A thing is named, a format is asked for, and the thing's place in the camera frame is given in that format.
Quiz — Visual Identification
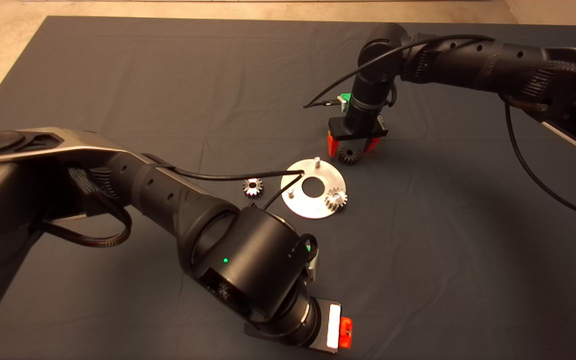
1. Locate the small steel planetary gear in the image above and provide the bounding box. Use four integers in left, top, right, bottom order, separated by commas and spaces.
242, 177, 264, 197
324, 188, 348, 211
338, 147, 361, 166

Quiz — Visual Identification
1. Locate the dark table cloth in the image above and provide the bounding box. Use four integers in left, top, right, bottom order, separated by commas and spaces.
0, 16, 576, 360

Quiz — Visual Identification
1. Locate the thin black left camera cable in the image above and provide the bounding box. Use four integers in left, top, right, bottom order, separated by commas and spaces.
143, 152, 319, 262

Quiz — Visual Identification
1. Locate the left arm braided black hose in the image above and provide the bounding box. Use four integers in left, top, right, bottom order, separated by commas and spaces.
33, 167, 133, 248

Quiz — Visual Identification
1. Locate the round metal carrier plate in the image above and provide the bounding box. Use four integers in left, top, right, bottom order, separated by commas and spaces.
281, 156, 347, 220

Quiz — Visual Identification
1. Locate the thin black camera cable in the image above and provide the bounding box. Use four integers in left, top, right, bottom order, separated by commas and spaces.
143, 152, 319, 262
303, 34, 576, 224

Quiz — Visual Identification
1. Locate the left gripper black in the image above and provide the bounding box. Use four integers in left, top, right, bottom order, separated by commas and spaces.
244, 297, 354, 354

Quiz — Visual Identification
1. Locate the right arm braided black hose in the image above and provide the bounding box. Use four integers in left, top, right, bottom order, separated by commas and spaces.
498, 60, 576, 113

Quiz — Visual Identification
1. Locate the arm braided black hose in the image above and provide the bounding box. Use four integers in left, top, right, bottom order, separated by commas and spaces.
498, 60, 576, 113
33, 167, 133, 248

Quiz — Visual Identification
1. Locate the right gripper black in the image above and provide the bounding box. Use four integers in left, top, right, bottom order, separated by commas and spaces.
327, 115, 389, 160

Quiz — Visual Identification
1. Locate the thin black right camera cable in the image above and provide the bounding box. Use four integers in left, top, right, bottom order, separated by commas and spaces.
303, 34, 576, 224

